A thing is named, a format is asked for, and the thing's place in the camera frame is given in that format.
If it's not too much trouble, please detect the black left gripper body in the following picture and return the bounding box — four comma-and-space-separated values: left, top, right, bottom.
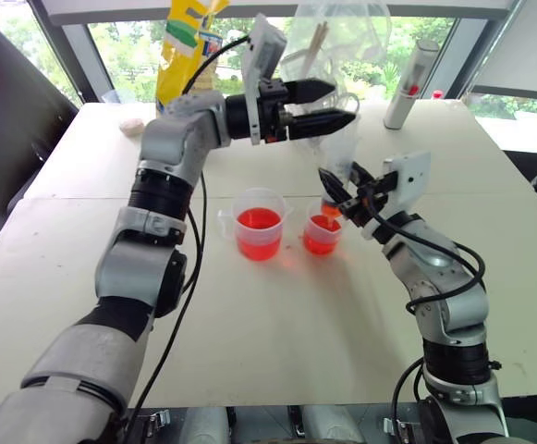
255, 78, 293, 144

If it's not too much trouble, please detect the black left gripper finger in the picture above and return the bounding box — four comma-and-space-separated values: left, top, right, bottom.
289, 108, 358, 142
288, 77, 336, 105

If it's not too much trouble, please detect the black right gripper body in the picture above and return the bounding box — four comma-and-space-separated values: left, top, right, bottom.
340, 170, 399, 229

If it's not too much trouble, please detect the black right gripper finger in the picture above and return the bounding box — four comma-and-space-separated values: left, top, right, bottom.
350, 161, 375, 189
318, 168, 354, 207

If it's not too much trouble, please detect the empty clear plastic cup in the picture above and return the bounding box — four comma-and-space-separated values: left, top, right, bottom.
316, 90, 361, 121

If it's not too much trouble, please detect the small cup red liquid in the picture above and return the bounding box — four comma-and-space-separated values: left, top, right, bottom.
302, 199, 345, 256

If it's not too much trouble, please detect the large measuring cup red liquid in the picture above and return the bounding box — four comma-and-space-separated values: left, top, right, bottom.
216, 187, 293, 263

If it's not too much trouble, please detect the wooden chopstick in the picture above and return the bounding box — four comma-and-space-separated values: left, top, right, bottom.
307, 22, 330, 78
303, 21, 326, 78

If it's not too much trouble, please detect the clear plastic bag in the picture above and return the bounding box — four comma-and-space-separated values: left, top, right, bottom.
279, 0, 392, 161

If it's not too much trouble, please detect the white cylindrical tube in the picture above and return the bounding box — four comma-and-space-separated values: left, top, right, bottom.
383, 39, 439, 130

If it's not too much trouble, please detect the yellow snack bag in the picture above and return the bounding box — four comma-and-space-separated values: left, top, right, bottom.
155, 0, 231, 119

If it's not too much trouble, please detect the pale pink crumpled lump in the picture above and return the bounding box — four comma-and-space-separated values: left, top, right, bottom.
118, 117, 146, 138

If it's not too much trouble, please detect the silver metal latch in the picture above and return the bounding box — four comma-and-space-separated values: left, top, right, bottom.
382, 415, 420, 438
140, 409, 172, 438

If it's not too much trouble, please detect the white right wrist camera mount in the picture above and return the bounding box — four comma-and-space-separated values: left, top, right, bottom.
360, 150, 432, 241

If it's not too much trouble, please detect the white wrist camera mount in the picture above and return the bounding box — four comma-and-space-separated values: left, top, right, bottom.
241, 13, 288, 147
360, 150, 432, 241

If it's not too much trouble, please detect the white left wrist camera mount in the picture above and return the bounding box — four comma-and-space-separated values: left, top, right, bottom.
241, 13, 288, 147

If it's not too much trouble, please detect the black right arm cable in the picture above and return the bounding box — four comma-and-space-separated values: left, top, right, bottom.
358, 187, 489, 420

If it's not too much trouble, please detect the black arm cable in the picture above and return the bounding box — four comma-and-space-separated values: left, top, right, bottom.
358, 187, 489, 420
124, 34, 255, 438

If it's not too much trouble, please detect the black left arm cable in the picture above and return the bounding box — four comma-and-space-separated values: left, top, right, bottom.
124, 34, 255, 438

